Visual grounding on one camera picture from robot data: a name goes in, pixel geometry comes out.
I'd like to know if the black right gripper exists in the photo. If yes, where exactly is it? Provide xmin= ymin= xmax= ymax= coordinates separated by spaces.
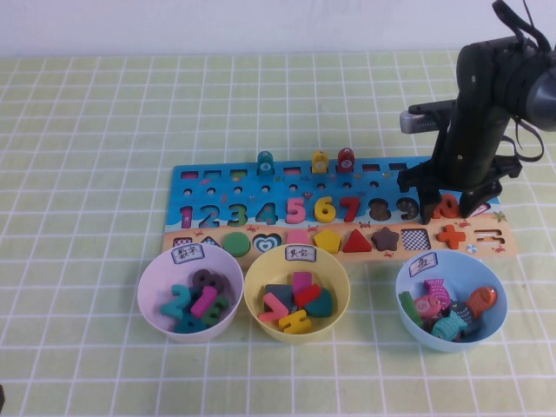
xmin=398 ymin=102 xmax=522 ymax=226

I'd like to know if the orange number ten piece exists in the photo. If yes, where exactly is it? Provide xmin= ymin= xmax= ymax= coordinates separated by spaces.
xmin=427 ymin=194 xmax=461 ymax=220

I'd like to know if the orange plus sign piece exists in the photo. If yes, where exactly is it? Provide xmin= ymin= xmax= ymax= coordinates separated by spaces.
xmin=435 ymin=225 xmax=467 ymax=250

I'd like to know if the brown star piece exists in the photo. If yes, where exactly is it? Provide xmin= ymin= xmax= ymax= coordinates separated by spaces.
xmin=370 ymin=226 xmax=400 ymax=253

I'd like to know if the purple striped fish piece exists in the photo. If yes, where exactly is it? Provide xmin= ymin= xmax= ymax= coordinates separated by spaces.
xmin=422 ymin=277 xmax=453 ymax=310

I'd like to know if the orange fish piece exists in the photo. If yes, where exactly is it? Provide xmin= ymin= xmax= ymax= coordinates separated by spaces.
xmin=466 ymin=286 xmax=499 ymax=321

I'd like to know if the red number seven piece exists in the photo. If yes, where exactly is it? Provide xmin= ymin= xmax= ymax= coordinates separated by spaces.
xmin=338 ymin=195 xmax=362 ymax=223

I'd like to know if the red triangle piece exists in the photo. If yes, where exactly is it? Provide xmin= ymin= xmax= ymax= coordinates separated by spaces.
xmin=341 ymin=228 xmax=374 ymax=254

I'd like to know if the pink fish piece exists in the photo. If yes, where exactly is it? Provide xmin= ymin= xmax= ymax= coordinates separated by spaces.
xmin=412 ymin=295 xmax=440 ymax=323

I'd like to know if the dark blue fish piece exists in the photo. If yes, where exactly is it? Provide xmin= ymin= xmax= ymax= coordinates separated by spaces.
xmin=448 ymin=301 xmax=475 ymax=328

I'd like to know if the green block piece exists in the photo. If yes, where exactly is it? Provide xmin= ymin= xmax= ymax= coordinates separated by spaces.
xmin=399 ymin=290 xmax=425 ymax=328

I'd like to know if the teal fish piece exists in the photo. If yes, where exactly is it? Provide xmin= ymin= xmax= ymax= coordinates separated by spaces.
xmin=431 ymin=312 xmax=468 ymax=342

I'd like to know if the yellow number six piece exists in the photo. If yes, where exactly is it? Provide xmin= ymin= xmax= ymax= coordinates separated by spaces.
xmin=314 ymin=195 xmax=336 ymax=224

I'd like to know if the yellow pentagon piece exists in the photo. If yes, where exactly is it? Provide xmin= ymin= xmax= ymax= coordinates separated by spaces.
xmin=313 ymin=229 xmax=342 ymax=254

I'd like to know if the light blue plastic bowl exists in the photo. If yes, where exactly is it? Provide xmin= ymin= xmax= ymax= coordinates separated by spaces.
xmin=397 ymin=248 xmax=508 ymax=353

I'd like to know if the blue wooden puzzle board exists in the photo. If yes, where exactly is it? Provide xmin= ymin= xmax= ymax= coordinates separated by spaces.
xmin=160 ymin=154 xmax=520 ymax=264

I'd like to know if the pink number five piece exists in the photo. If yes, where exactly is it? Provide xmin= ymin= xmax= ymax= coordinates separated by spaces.
xmin=285 ymin=197 xmax=308 ymax=226

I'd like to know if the pink trapezoid piece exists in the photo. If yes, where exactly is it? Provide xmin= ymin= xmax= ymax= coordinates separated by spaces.
xmin=285 ymin=229 xmax=312 ymax=249

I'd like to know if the teal heart piece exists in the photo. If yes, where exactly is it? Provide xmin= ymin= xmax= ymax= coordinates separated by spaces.
xmin=303 ymin=288 xmax=336 ymax=318

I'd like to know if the magenta rectangle piece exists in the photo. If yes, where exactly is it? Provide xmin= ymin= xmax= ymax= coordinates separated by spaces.
xmin=292 ymin=271 xmax=314 ymax=296

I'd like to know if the red block piece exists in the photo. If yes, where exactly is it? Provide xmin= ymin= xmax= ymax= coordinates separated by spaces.
xmin=295 ymin=284 xmax=322 ymax=307

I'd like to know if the dark grey square piece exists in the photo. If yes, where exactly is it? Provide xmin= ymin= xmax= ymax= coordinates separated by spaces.
xmin=263 ymin=284 xmax=297 ymax=310

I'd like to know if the pink greater-than sign piece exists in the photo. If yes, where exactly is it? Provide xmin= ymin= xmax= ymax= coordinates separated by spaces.
xmin=258 ymin=292 xmax=290 ymax=325

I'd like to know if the green circle piece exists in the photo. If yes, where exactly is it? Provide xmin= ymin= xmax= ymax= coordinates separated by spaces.
xmin=222 ymin=231 xmax=252 ymax=257

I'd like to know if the yellow plastic bowl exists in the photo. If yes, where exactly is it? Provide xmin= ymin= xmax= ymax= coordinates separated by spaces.
xmin=243 ymin=248 xmax=351 ymax=345

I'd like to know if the brown number eight piece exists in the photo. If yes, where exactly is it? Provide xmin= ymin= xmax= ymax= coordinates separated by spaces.
xmin=190 ymin=268 xmax=232 ymax=305

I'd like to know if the green number three piece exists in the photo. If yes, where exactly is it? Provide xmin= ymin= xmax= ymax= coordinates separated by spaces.
xmin=200 ymin=296 xmax=230 ymax=328

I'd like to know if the magenta number one piece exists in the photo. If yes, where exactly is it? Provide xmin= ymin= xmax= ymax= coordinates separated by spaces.
xmin=189 ymin=286 xmax=218 ymax=319

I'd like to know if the blue number four piece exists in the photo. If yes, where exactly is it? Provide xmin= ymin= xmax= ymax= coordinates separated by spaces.
xmin=174 ymin=313 xmax=208 ymax=334

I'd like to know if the teal number two piece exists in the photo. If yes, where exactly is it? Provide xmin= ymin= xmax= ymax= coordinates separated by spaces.
xmin=159 ymin=284 xmax=195 ymax=321

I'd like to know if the pale pink plastic bowl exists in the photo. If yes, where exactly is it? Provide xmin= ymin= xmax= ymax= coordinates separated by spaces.
xmin=136 ymin=248 xmax=244 ymax=344

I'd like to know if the white handwritten paper label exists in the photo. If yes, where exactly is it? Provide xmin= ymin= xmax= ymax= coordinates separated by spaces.
xmin=170 ymin=246 xmax=206 ymax=266
xmin=409 ymin=252 xmax=440 ymax=277
xmin=284 ymin=244 xmax=317 ymax=263

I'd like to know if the red fish peg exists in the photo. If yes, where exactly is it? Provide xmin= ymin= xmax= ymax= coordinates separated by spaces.
xmin=336 ymin=148 xmax=355 ymax=174

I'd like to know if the yellow fish peg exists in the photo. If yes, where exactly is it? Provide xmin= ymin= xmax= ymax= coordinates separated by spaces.
xmin=310 ymin=149 xmax=329 ymax=175

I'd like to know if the teal fish peg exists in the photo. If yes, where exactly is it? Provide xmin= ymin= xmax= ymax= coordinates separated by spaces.
xmin=255 ymin=150 xmax=275 ymax=177

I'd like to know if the green checked tablecloth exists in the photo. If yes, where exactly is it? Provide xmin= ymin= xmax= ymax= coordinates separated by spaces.
xmin=0 ymin=50 xmax=556 ymax=417

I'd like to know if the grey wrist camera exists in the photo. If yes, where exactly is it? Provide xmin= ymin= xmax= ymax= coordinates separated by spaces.
xmin=399 ymin=100 xmax=457 ymax=134

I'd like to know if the black cable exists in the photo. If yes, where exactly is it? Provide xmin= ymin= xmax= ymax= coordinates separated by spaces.
xmin=492 ymin=0 xmax=549 ymax=162

